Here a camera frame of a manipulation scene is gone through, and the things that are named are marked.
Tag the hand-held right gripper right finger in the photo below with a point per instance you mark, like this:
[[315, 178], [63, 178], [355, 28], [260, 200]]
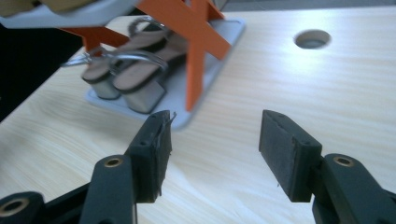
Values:
[[289, 155]]

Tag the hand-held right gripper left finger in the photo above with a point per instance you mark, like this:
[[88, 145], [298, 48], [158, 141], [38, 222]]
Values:
[[149, 161]]

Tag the white shoe rack orange braces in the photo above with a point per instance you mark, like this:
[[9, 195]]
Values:
[[194, 77]]

